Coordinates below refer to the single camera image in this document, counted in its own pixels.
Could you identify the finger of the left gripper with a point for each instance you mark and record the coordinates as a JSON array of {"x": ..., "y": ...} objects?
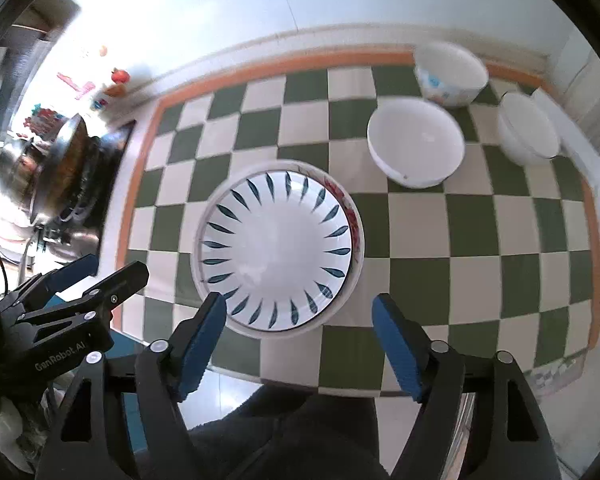
[
  {"x": 104, "y": 296},
  {"x": 37, "y": 291}
]

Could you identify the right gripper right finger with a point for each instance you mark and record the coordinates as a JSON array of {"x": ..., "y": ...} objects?
[{"x": 423, "y": 367}]

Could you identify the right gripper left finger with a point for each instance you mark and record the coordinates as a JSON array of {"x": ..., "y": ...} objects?
[{"x": 170, "y": 369}]

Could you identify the blue striped white plate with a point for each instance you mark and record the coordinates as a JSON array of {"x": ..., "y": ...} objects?
[{"x": 277, "y": 249}]

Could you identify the pink floral white plate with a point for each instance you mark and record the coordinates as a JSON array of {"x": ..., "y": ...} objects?
[{"x": 350, "y": 209}]

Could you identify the plain white bowl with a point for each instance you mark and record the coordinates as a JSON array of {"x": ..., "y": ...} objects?
[{"x": 414, "y": 142}]

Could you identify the white bowl dark rim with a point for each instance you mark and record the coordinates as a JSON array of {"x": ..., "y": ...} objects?
[{"x": 527, "y": 136}]

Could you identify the dotted white bowl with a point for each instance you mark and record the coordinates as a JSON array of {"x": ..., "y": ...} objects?
[{"x": 449, "y": 74}]

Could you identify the black wok pan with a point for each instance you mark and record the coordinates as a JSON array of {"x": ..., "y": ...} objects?
[{"x": 59, "y": 181}]

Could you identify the stainless steel steamer pot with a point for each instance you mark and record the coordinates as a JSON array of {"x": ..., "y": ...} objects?
[{"x": 20, "y": 163}]

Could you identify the gold ingot wall sticker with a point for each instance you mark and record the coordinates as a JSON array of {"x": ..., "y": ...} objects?
[{"x": 116, "y": 91}]

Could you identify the orange fruit wall sticker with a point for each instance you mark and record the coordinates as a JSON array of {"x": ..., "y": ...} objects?
[{"x": 120, "y": 76}]

